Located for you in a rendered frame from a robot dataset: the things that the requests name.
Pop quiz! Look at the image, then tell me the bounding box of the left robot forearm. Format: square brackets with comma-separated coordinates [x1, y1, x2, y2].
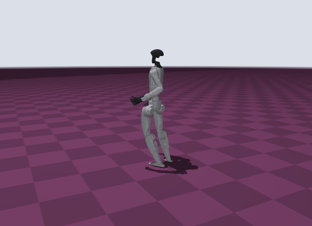
[141, 87, 162, 101]

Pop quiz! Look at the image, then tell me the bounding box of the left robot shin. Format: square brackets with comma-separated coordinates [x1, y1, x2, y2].
[145, 135, 162, 165]

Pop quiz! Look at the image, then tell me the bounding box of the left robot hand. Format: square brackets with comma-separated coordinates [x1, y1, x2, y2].
[130, 95, 144, 105]

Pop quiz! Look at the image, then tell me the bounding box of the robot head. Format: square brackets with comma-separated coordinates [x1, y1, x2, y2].
[151, 49, 164, 68]

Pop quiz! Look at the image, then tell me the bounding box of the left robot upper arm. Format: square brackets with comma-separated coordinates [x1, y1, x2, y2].
[150, 69, 163, 93]

